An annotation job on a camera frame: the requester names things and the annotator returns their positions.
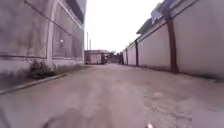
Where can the robot's own part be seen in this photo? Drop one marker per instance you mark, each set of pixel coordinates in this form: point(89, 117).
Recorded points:
point(150, 125)

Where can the concrete kerb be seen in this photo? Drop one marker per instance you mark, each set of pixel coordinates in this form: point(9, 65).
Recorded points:
point(33, 82)

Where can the small pale kiosk building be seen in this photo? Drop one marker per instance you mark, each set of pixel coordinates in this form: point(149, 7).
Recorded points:
point(95, 57)

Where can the tall grey concrete wall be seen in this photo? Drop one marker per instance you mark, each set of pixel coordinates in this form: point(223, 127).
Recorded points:
point(36, 30)

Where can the pale wall with brown pillars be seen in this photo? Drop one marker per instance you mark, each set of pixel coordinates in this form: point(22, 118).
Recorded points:
point(190, 43)

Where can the utility poles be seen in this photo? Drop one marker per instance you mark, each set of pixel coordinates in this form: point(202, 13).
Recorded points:
point(88, 40)

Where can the brown dirt road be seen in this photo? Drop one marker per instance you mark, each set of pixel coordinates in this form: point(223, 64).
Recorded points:
point(113, 96)

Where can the weeds along wall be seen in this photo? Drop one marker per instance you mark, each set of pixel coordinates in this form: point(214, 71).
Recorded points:
point(41, 70)

